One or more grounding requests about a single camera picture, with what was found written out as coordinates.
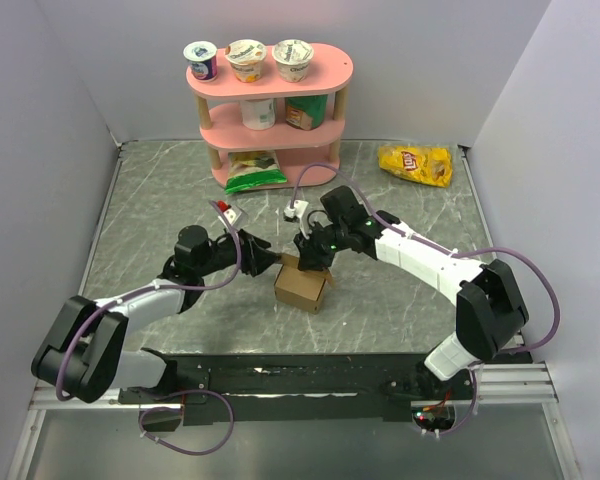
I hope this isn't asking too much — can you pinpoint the aluminium rail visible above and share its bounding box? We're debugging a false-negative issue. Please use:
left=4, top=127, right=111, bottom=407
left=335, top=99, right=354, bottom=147
left=29, top=364, right=559, bottom=411

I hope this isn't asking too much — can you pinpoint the yellow Lays chip bag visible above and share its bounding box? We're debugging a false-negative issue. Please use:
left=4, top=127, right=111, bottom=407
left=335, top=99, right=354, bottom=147
left=377, top=145, right=453, bottom=188

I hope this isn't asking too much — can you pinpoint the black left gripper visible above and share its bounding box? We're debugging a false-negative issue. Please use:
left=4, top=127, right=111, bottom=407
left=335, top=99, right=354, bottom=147
left=196, top=227, right=281, bottom=277

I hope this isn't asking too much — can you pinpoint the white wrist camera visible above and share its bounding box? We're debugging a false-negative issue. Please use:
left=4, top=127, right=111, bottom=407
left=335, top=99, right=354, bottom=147
left=216, top=201, right=248, bottom=230
left=283, top=200, right=311, bottom=239

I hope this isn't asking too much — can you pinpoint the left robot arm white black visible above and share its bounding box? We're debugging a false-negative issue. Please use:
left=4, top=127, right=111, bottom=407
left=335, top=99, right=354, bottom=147
left=31, top=225, right=281, bottom=403

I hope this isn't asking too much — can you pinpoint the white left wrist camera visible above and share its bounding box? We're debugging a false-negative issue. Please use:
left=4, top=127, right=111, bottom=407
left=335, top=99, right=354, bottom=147
left=216, top=201, right=248, bottom=230

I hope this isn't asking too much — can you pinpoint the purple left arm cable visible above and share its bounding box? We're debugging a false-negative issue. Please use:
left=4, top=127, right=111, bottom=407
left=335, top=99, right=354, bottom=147
left=54, top=199, right=246, bottom=455

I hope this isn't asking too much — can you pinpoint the green snack box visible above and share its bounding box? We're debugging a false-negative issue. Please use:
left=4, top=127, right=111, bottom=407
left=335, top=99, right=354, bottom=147
left=285, top=95, right=328, bottom=131

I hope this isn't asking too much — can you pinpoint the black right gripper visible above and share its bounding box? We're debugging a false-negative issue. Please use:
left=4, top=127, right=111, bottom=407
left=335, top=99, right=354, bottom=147
left=294, top=220, right=349, bottom=273

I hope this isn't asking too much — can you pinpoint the pink three-tier shelf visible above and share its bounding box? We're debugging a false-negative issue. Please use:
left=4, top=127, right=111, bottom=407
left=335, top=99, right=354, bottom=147
left=186, top=43, right=354, bottom=188

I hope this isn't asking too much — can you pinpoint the orange Chobani yogurt cup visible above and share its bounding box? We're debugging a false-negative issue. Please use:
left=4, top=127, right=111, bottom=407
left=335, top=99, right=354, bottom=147
left=225, top=39, right=267, bottom=83

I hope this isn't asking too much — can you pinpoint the brown cardboard box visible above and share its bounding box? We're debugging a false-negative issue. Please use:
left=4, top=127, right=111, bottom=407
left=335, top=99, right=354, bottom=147
left=274, top=253, right=335, bottom=314

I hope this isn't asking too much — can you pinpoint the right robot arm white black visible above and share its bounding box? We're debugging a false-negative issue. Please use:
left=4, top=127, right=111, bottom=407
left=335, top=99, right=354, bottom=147
left=284, top=186, right=529, bottom=399

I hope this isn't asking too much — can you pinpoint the white cup middle shelf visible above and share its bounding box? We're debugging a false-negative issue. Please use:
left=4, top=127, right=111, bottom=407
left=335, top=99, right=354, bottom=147
left=240, top=98, right=276, bottom=131

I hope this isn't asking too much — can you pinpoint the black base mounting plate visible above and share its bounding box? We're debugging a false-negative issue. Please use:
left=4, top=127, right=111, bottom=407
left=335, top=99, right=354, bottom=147
left=118, top=353, right=474, bottom=426

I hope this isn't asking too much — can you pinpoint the white Chobani yogurt cup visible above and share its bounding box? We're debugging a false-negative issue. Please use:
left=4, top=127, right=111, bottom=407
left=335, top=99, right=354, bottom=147
left=272, top=39, right=314, bottom=83

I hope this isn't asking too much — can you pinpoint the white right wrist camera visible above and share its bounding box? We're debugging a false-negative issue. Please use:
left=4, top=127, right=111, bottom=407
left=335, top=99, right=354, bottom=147
left=283, top=200, right=311, bottom=239

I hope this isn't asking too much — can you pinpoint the green chip bag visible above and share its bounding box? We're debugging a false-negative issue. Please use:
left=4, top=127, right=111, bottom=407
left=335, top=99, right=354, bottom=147
left=225, top=150, right=287, bottom=194

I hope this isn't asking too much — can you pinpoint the purple white yogurt cup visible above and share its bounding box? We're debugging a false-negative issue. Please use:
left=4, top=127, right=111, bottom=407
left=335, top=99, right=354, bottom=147
left=183, top=41, right=217, bottom=82

